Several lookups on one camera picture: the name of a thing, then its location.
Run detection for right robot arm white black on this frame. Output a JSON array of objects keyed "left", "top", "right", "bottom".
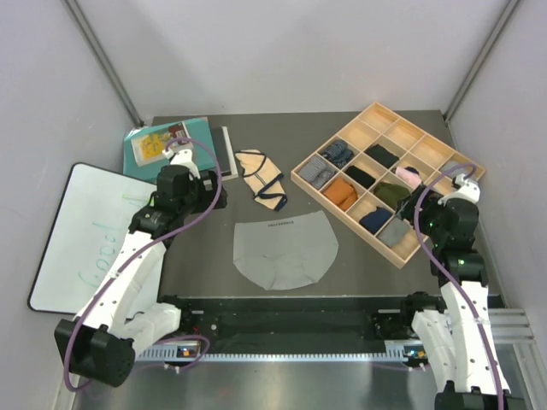
[{"left": 397, "top": 185, "right": 526, "bottom": 409}]

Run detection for navy blue rolled garment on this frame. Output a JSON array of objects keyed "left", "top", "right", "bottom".
[{"left": 359, "top": 207, "right": 391, "bottom": 235}]

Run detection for grey underwear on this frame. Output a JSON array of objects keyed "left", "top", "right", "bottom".
[{"left": 233, "top": 211, "right": 338, "bottom": 290}]

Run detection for teal book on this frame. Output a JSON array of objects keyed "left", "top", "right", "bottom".
[{"left": 122, "top": 116, "right": 220, "bottom": 185}]

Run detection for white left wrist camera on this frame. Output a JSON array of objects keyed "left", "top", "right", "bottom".
[{"left": 162, "top": 149, "right": 201, "bottom": 179}]

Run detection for orange rolled garment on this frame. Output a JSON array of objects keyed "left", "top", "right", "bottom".
[{"left": 323, "top": 178, "right": 358, "bottom": 211}]

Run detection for dark grey book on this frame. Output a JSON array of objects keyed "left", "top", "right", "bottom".
[{"left": 211, "top": 126, "right": 238, "bottom": 181}]

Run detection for whiteboard black frame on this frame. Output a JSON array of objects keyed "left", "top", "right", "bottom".
[{"left": 27, "top": 163, "right": 156, "bottom": 314}]

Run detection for striped grey rolled garment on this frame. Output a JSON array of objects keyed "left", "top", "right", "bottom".
[{"left": 297, "top": 155, "right": 335, "bottom": 190}]

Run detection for pink rolled garment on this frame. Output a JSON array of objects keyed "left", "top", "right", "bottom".
[{"left": 395, "top": 167, "right": 422, "bottom": 190}]

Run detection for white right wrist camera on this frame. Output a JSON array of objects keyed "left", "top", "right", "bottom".
[{"left": 438, "top": 173, "right": 480, "bottom": 206}]

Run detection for black rolled garment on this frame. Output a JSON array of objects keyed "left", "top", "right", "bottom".
[
  {"left": 345, "top": 166, "right": 376, "bottom": 189},
  {"left": 364, "top": 144, "right": 399, "bottom": 169}
]

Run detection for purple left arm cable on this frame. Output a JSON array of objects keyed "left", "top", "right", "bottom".
[{"left": 63, "top": 138, "right": 223, "bottom": 392}]

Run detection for beige underwear navy trim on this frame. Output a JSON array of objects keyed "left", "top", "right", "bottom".
[{"left": 235, "top": 149, "right": 288, "bottom": 212}]

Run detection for black rolled garment upper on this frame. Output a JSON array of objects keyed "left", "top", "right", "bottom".
[{"left": 364, "top": 144, "right": 399, "bottom": 169}]

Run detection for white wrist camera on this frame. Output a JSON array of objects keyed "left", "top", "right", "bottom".
[
  {"left": 162, "top": 149, "right": 201, "bottom": 179},
  {"left": 438, "top": 173, "right": 480, "bottom": 206}
]

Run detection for small illustrated paperback book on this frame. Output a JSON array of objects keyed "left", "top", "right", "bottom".
[{"left": 131, "top": 122, "right": 187, "bottom": 167}]

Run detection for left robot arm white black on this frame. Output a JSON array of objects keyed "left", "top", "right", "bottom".
[{"left": 54, "top": 165, "right": 226, "bottom": 392}]

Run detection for grey rolled garment right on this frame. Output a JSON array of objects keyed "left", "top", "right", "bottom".
[{"left": 439, "top": 161, "right": 466, "bottom": 179}]

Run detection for grey slotted cable duct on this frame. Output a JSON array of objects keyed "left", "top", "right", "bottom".
[{"left": 134, "top": 344, "right": 428, "bottom": 363}]

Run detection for grey rolled garment bottom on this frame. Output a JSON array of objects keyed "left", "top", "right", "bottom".
[{"left": 377, "top": 218, "right": 410, "bottom": 248}]

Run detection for black rolled garment middle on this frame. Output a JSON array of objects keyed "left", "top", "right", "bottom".
[{"left": 345, "top": 166, "right": 376, "bottom": 189}]

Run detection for navy patterned rolled garment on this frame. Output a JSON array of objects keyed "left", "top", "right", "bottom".
[{"left": 320, "top": 139, "right": 355, "bottom": 169}]

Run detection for wooden compartment tray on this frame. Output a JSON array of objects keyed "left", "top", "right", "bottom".
[{"left": 291, "top": 102, "right": 470, "bottom": 269}]

